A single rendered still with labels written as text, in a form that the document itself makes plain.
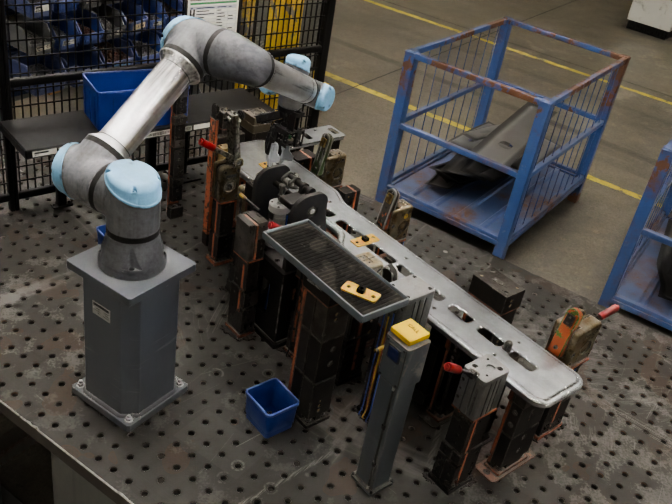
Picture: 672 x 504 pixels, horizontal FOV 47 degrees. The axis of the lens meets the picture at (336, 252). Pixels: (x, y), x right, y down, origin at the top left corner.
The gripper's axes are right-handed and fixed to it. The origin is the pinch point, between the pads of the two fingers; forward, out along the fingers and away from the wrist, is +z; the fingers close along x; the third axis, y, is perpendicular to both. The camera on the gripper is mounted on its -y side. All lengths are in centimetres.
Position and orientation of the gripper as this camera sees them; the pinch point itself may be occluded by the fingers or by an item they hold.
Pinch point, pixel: (273, 163)
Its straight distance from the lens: 248.7
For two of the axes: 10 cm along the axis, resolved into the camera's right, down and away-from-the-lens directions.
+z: -2.1, 8.6, 4.6
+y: 7.0, 4.7, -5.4
